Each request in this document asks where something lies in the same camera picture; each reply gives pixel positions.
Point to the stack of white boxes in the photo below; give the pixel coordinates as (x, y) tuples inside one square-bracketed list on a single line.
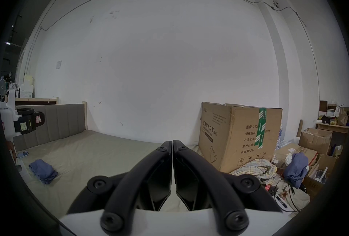
[(27, 86)]

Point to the plaid cloth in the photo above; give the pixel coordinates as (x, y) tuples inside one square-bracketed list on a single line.
[(253, 168)]

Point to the flat brown carton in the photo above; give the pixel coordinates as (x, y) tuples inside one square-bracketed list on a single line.
[(283, 152)]

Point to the blue cloth bundle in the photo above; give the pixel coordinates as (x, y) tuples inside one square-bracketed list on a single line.
[(297, 168)]

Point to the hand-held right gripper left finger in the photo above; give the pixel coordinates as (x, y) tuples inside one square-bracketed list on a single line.
[(141, 175)]

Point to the wooden table with clutter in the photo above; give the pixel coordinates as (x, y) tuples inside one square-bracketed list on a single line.
[(334, 126)]

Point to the white security camera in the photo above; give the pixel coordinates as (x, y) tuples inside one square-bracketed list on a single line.
[(276, 4)]

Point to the dark blue garment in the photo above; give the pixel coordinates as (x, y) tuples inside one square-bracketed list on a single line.
[(43, 172)]

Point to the pack of water bottles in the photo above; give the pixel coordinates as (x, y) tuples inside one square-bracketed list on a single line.
[(283, 139)]

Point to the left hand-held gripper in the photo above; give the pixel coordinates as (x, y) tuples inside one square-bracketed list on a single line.
[(7, 117)]

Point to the person's left hand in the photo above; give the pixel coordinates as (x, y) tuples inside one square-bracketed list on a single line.
[(12, 151)]

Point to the grey padded headboard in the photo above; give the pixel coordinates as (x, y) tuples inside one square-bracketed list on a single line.
[(62, 123)]

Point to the large brown carton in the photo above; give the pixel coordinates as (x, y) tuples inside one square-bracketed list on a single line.
[(237, 134)]

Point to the bed with beige sheet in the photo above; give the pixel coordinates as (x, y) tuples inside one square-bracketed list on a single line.
[(95, 153)]

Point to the phone with blue case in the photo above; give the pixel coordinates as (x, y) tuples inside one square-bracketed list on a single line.
[(23, 154)]

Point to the open brown carton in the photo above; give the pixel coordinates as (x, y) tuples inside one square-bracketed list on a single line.
[(316, 138)]

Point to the brown carton with white item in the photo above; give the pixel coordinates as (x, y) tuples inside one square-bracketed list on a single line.
[(325, 164)]

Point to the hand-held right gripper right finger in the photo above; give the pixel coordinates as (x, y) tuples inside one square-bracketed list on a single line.
[(203, 175)]

